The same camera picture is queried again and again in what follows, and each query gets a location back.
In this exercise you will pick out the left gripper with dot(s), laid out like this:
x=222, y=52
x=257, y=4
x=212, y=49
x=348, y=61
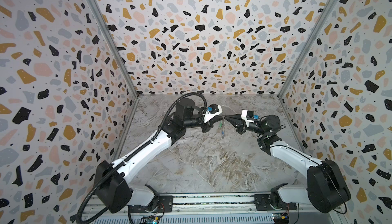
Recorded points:
x=208, y=125

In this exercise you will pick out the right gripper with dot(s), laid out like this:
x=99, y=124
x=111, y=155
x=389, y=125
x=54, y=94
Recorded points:
x=241, y=123

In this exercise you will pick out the translucent keyring tag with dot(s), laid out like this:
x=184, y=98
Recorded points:
x=222, y=131

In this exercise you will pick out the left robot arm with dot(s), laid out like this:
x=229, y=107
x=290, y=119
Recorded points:
x=116, y=192

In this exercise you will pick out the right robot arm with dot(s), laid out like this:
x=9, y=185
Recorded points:
x=325, y=187

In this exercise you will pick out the right electronics board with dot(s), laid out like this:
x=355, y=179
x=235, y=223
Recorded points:
x=281, y=218

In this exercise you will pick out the electronics board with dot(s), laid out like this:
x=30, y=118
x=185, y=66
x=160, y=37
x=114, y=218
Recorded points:
x=152, y=220
x=281, y=218

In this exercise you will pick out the left electronics board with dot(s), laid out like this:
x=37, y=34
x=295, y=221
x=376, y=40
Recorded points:
x=152, y=220

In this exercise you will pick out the right corner aluminium profile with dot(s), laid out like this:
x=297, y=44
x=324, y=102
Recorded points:
x=324, y=16

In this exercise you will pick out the corner aluminium profile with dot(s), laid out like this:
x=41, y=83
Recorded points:
x=109, y=40
x=324, y=16

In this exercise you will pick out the left corner aluminium profile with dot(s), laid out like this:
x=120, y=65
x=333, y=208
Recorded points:
x=109, y=40

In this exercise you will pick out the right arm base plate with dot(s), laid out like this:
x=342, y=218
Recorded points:
x=272, y=202

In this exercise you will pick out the aluminium mounting rail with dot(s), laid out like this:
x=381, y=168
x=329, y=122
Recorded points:
x=221, y=208

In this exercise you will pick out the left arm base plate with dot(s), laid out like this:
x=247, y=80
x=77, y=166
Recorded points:
x=163, y=203

